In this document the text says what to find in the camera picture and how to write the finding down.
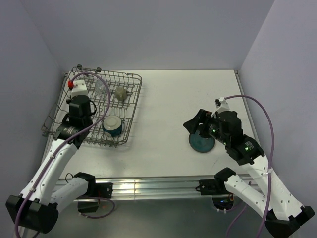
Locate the clear plastic cup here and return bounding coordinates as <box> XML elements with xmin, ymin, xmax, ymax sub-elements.
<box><xmin>95</xmin><ymin>79</ymin><xmax>108</xmax><ymax>97</ymax></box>

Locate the aluminium mounting rail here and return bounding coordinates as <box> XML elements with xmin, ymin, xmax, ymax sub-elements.
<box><xmin>96</xmin><ymin>176</ymin><xmax>214</xmax><ymax>201</ymax></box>

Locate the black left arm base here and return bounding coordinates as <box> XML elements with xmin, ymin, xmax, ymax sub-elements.
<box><xmin>77</xmin><ymin>182</ymin><xmax>115</xmax><ymax>214</ymax></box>

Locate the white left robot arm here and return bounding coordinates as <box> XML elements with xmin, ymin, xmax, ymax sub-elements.
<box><xmin>5</xmin><ymin>95</ymin><xmax>97</xmax><ymax>237</ymax></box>

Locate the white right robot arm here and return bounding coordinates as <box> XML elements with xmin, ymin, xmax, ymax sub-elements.
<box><xmin>183</xmin><ymin>109</ymin><xmax>315</xmax><ymax>238</ymax></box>

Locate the beige ceramic mug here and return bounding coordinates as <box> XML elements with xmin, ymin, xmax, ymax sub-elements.
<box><xmin>114</xmin><ymin>87</ymin><xmax>127</xmax><ymax>102</ymax></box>

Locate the dark teal round plate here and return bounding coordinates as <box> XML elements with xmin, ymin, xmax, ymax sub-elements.
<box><xmin>188</xmin><ymin>132</ymin><xmax>215</xmax><ymax>153</ymax></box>

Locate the grey wire dish rack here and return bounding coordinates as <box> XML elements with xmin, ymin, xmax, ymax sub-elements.
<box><xmin>42</xmin><ymin>64</ymin><xmax>142</xmax><ymax>147</ymax></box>

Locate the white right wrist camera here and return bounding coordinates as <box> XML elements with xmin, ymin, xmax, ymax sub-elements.
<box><xmin>211</xmin><ymin>97</ymin><xmax>230</xmax><ymax>118</ymax></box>

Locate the teal and cream bowl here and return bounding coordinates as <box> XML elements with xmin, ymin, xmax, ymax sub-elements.
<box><xmin>102</xmin><ymin>116</ymin><xmax>123</xmax><ymax>137</ymax></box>

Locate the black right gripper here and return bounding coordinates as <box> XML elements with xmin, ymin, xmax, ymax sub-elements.
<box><xmin>183</xmin><ymin>108</ymin><xmax>229</xmax><ymax>145</ymax></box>

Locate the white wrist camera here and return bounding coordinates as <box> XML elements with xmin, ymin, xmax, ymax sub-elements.
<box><xmin>68</xmin><ymin>80</ymin><xmax>88</xmax><ymax>98</ymax></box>
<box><xmin>211</xmin><ymin>97</ymin><xmax>230</xmax><ymax>118</ymax></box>

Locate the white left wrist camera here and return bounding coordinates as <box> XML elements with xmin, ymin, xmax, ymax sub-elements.
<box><xmin>68</xmin><ymin>80</ymin><xmax>88</xmax><ymax>98</ymax></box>

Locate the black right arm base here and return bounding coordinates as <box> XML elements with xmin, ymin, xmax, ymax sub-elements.
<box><xmin>195</xmin><ymin>179</ymin><xmax>243</xmax><ymax>214</ymax></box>

